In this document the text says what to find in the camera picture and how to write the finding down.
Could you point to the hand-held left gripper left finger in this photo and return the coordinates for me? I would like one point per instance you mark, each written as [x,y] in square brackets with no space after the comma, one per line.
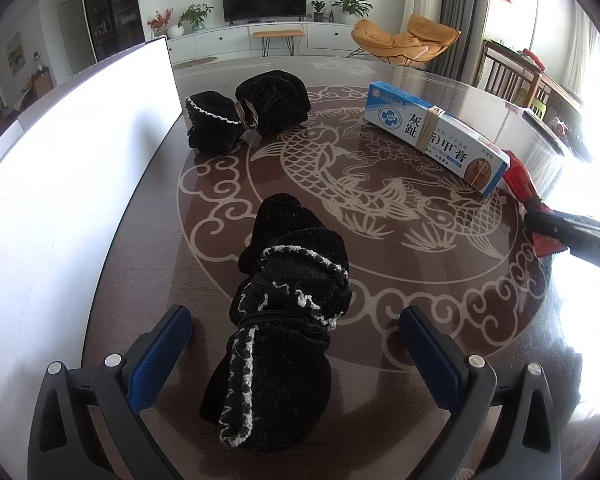
[157,360]

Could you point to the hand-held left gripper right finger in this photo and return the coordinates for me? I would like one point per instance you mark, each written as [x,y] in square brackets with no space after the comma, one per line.
[430,357]

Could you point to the red candy pouch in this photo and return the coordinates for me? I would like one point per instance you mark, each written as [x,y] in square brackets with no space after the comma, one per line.
[520,175]

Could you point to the white storage box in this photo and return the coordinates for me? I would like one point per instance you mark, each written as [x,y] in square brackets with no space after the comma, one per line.
[55,185]

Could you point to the dark patterned glass desktop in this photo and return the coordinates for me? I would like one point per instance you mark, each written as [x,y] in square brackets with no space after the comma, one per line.
[380,280]

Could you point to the green plastic stool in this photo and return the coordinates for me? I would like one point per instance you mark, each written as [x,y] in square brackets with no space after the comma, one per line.
[540,110]

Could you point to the cluttered wooden side table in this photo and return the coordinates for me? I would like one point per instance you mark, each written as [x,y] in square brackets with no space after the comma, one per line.
[565,95]

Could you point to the dark wooden chair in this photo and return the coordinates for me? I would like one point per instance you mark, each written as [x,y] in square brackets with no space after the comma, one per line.
[505,72]

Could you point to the red cloth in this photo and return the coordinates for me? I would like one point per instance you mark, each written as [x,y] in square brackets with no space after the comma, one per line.
[535,59]

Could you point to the blue and white medicine box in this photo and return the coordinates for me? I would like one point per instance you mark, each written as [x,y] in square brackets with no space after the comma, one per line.
[405,115]

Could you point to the white sheer curtain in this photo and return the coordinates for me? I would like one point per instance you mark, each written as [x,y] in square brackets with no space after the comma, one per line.
[582,50]

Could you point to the grey curtain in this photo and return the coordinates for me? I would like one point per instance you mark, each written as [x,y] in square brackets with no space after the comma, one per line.
[467,10]

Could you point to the orange lounge chair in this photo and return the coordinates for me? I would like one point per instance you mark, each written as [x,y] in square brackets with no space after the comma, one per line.
[380,40]

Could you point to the white low television cabinet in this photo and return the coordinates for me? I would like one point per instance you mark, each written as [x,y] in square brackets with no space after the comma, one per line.
[325,35]

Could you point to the large leafy potted plant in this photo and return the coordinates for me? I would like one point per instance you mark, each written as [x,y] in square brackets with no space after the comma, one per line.
[351,5]

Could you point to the brown wooden sideboard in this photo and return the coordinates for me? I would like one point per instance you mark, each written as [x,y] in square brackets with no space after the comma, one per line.
[41,85]

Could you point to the oval beige floor mat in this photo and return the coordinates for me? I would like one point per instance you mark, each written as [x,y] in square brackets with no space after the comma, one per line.
[195,63]

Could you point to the small dark-potted plant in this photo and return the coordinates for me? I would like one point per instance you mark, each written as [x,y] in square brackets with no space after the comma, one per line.
[318,8]

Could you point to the wooden bench with metal legs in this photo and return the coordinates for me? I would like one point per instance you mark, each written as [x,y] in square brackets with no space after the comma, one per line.
[278,33]

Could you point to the white round vase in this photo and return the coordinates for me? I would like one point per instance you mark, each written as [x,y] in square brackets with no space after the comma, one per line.
[175,31]

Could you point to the white interior door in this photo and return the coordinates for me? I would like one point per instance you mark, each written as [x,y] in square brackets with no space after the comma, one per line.
[72,32]

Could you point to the red flower plant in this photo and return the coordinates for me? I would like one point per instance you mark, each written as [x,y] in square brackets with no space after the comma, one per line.
[159,21]

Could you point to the green potted plant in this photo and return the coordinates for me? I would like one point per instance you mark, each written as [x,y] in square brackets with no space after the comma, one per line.
[195,15]

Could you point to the dark glass display cabinet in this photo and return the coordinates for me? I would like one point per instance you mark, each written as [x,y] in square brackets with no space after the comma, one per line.
[112,10]

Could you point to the black flat television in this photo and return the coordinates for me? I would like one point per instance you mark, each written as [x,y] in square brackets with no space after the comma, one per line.
[264,0]

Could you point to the framed wall painting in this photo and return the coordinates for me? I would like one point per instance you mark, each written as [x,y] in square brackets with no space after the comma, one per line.
[16,52]

